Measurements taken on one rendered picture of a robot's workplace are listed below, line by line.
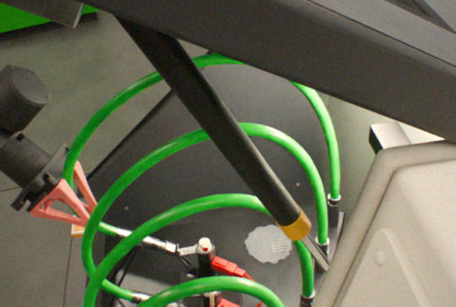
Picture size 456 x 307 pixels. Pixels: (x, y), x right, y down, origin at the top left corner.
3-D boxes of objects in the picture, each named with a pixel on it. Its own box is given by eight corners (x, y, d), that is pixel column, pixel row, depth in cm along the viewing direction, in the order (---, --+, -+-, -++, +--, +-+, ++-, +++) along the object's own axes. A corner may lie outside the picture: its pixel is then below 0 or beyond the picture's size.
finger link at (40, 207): (115, 192, 79) (64, 149, 77) (100, 221, 73) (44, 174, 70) (87, 218, 82) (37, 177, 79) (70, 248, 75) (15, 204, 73)
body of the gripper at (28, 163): (74, 150, 79) (34, 115, 77) (47, 187, 70) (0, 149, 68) (49, 176, 81) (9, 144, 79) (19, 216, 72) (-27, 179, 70)
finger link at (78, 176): (116, 191, 80) (65, 148, 77) (100, 219, 73) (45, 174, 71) (87, 217, 82) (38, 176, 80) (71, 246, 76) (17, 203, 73)
